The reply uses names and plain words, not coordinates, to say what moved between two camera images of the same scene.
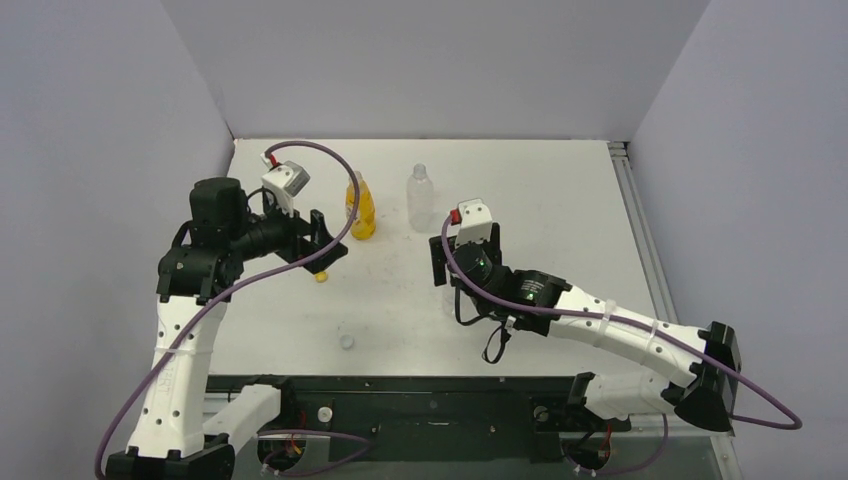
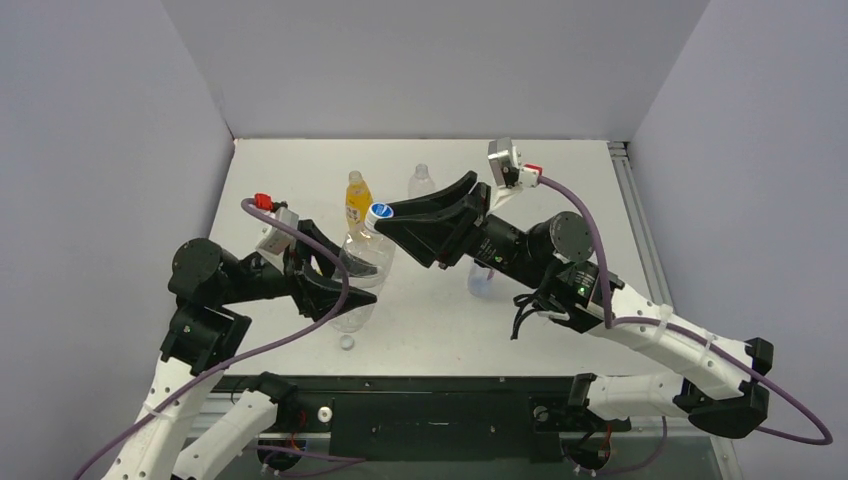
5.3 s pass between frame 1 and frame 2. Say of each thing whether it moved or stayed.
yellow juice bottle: stayed
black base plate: stayed
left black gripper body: moved
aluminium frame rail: stayed
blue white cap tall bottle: stayed
